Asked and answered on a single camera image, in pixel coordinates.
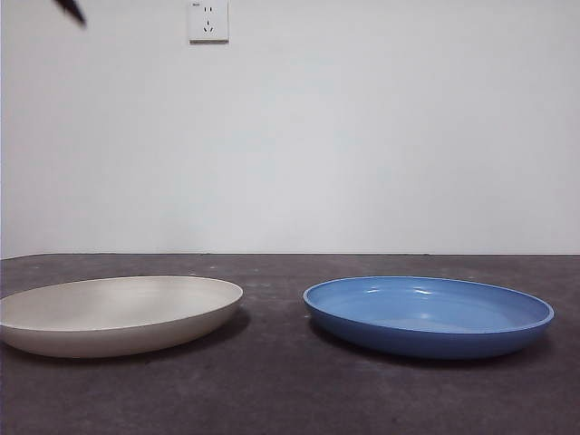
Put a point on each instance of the white wall socket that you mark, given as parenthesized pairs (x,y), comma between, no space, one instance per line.
(208,22)

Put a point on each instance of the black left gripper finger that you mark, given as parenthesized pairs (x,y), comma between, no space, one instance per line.
(72,8)

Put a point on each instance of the blue round plate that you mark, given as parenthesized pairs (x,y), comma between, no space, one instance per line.
(426,312)

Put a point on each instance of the white round plate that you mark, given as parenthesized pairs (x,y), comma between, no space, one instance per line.
(118,312)

